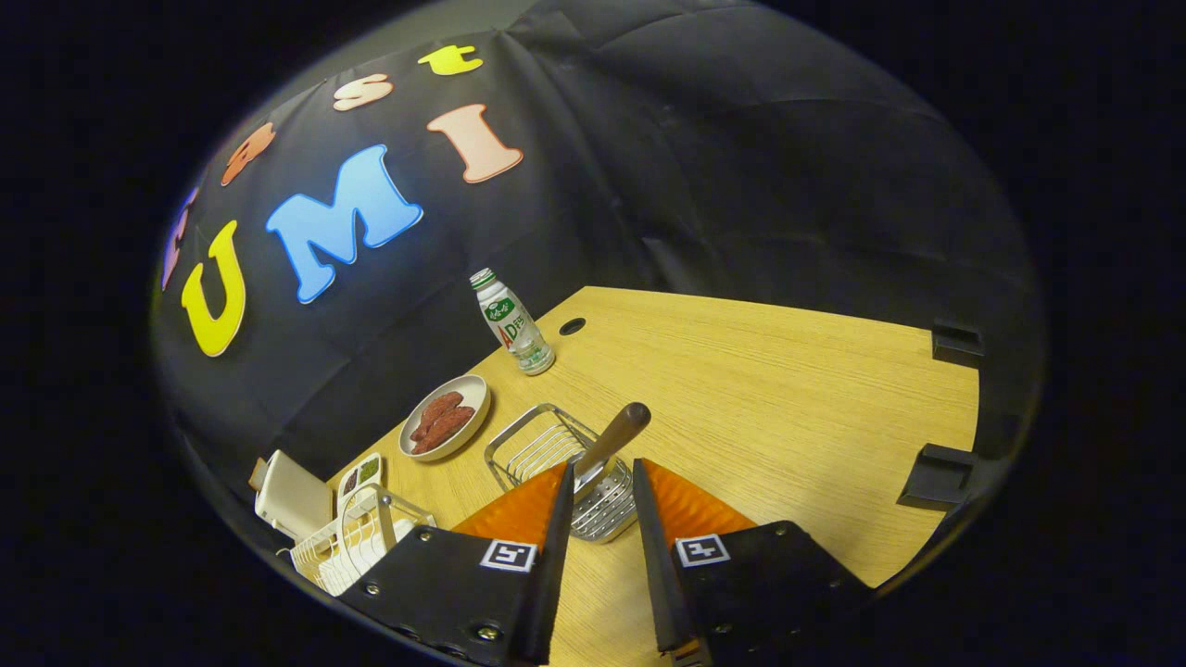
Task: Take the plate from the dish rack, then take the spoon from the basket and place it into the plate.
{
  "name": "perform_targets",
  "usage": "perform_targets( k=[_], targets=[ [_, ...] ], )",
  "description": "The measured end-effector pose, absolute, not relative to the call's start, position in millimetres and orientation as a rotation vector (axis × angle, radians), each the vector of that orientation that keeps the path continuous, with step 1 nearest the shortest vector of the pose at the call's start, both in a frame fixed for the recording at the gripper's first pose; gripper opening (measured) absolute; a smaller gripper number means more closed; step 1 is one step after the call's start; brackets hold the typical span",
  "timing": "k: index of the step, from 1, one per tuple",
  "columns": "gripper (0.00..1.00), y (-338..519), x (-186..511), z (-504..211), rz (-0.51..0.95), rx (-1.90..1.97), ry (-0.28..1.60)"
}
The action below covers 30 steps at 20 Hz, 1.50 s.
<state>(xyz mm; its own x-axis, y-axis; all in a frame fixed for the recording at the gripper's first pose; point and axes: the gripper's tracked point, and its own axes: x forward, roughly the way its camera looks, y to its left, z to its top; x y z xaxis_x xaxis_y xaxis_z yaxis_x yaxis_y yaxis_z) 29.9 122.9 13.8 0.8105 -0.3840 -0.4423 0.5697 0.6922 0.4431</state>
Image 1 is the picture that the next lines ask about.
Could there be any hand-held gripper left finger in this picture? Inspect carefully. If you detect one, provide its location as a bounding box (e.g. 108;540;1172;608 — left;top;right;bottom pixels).
335;460;577;667

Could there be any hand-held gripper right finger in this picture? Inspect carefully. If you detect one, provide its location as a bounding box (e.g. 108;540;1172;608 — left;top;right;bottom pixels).
632;457;877;667

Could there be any metal wire basket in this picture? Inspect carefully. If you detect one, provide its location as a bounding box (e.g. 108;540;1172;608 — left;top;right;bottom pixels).
484;403;640;545

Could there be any wooden-handled spoon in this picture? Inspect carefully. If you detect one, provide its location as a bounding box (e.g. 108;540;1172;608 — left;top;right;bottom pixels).
570;402;652;492

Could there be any white wire dish rack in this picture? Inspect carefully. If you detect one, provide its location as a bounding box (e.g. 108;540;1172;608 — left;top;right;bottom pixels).
278;484;438;597

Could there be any beige plate with meat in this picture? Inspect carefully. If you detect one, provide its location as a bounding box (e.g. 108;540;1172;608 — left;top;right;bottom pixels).
398;374;492;463

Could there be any red meat slice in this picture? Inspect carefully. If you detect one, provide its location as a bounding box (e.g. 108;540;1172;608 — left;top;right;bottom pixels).
410;391;464;443
412;406;476;456

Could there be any white divided snack tray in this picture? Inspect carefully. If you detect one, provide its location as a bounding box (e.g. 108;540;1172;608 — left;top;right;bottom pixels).
335;452;385;510

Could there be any white green-capped drink bottle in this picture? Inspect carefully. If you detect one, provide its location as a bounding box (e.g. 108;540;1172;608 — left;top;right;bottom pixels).
468;268;557;376

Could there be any white toaster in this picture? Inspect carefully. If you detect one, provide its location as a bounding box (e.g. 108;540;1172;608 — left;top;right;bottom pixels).
254;449;334;543

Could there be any black table clamp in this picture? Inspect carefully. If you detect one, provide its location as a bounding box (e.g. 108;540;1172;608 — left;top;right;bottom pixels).
896;443;976;511
931;320;985;370

